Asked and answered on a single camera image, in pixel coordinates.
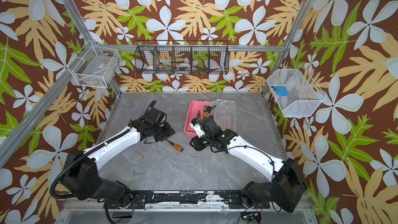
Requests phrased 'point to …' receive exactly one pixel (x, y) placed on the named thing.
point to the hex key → (142, 156)
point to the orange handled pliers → (198, 115)
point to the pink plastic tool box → (225, 113)
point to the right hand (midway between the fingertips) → (192, 142)
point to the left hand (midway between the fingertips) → (174, 131)
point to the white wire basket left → (97, 67)
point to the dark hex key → (134, 173)
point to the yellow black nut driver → (209, 108)
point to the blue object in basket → (281, 90)
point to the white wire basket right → (297, 95)
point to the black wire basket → (186, 57)
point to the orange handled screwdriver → (175, 146)
